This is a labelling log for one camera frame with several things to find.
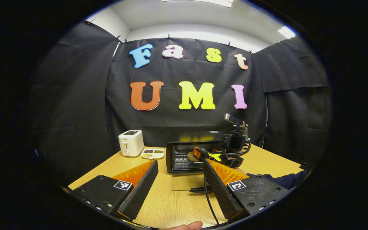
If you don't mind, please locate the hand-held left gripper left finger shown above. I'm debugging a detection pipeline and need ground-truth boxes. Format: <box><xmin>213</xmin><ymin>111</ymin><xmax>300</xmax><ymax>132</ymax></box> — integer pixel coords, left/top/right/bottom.
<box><xmin>63</xmin><ymin>159</ymin><xmax>159</xmax><ymax>221</ymax></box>

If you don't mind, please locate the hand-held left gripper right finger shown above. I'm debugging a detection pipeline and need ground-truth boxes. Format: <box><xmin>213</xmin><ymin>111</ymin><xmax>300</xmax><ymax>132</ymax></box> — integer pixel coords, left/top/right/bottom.
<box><xmin>202</xmin><ymin>158</ymin><xmax>290</xmax><ymax>222</ymax></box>

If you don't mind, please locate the black electric oven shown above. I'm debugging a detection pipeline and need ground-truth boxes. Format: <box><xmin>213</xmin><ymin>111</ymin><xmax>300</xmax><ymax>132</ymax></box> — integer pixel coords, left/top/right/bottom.
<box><xmin>166</xmin><ymin>139</ymin><xmax>223</xmax><ymax>193</ymax></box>

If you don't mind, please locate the white snack dish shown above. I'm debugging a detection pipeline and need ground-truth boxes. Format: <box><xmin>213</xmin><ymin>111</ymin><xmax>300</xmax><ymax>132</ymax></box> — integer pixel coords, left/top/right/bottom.
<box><xmin>141</xmin><ymin>148</ymin><xmax>165</xmax><ymax>160</ymax></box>

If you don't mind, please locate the white toaster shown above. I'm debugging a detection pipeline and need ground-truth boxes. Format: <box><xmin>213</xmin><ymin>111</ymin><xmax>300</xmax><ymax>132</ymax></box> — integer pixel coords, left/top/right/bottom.
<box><xmin>118</xmin><ymin>130</ymin><xmax>145</xmax><ymax>157</ymax></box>

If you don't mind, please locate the black backdrop cloth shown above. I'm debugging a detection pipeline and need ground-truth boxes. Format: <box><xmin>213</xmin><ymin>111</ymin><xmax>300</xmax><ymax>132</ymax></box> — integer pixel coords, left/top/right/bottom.
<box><xmin>31</xmin><ymin>21</ymin><xmax>333</xmax><ymax>182</ymax></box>

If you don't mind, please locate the small ceiling light panel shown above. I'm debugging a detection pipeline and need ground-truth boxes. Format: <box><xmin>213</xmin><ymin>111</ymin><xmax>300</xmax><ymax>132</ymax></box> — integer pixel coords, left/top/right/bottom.
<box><xmin>278</xmin><ymin>26</ymin><xmax>296</xmax><ymax>39</ymax></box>

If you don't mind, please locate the long ceiling light panel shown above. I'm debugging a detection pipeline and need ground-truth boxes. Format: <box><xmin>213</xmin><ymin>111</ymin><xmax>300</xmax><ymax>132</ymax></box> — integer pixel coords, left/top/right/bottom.
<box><xmin>163</xmin><ymin>0</ymin><xmax>234</xmax><ymax>8</ymax></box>

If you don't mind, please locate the black cable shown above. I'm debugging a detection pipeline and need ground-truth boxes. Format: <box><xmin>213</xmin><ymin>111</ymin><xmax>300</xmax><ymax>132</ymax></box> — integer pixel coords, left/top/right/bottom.
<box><xmin>203</xmin><ymin>175</ymin><xmax>220</xmax><ymax>228</ymax></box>

